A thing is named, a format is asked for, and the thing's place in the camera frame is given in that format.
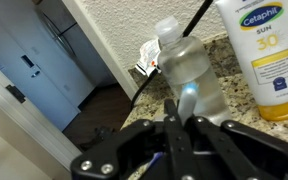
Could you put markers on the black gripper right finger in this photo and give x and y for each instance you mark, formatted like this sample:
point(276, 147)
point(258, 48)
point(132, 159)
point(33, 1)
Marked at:
point(250, 153)

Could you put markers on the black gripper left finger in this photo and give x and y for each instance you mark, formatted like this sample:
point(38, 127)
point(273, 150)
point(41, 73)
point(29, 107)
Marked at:
point(130, 150)

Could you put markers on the blue and white toothbrush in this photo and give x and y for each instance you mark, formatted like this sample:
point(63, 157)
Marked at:
point(188, 100)

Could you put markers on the white Cetaphil sunscreen tube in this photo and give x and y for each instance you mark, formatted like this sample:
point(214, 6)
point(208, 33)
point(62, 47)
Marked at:
point(270, 60)

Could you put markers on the white paper tag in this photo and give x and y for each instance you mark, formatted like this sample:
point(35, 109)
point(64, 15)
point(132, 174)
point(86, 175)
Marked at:
point(148, 55)

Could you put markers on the clear plastic liquid bottle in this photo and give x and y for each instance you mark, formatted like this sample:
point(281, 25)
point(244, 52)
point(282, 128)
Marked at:
point(187, 63)

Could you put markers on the stainless steel refrigerator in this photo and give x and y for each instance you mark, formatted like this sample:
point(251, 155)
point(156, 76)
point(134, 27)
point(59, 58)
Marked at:
point(80, 46)

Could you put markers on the white door with hinge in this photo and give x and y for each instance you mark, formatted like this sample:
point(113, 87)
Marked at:
point(14, 133)

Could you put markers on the white door frame trim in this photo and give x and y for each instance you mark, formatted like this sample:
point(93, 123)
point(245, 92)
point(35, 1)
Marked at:
point(100, 43)

